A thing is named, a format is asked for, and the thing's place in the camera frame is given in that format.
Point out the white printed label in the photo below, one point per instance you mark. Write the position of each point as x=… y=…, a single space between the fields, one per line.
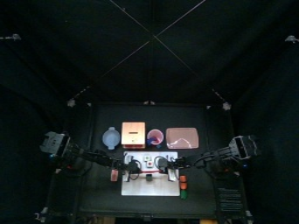
x=230 y=200

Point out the white sushi piece green centre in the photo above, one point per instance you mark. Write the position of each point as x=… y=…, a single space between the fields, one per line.
x=147 y=158

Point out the white cutting board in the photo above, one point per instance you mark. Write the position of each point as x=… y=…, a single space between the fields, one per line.
x=150 y=188

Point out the green toy food piece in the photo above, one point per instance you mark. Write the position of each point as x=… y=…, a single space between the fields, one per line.
x=183 y=194

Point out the white sushi piece red centre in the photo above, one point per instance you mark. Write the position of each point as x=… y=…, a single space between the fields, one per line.
x=150 y=164

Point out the metal frame clamp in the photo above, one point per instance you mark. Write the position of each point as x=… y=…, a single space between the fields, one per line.
x=13 y=37
x=226 y=106
x=148 y=102
x=291 y=38
x=71 y=102

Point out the pink square plate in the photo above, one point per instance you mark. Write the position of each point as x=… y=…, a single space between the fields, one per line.
x=182 y=137

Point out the pink cup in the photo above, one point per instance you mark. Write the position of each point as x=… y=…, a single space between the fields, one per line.
x=156 y=135

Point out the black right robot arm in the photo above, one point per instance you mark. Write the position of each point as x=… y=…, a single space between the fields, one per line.
x=218 y=153

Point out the orange toy food piece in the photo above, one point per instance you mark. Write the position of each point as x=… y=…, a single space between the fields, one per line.
x=183 y=185
x=182 y=178

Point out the red toy block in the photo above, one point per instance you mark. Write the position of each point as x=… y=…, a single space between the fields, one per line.
x=114 y=175

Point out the orange wooden box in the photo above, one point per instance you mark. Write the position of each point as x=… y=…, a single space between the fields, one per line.
x=132 y=133

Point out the dark toy sushi roll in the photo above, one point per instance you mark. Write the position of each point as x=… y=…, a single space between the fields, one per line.
x=148 y=178

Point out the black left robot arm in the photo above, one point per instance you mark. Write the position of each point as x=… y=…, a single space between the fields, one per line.
x=87 y=154

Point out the blue toy in cup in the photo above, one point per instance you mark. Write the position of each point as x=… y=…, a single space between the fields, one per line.
x=152 y=141

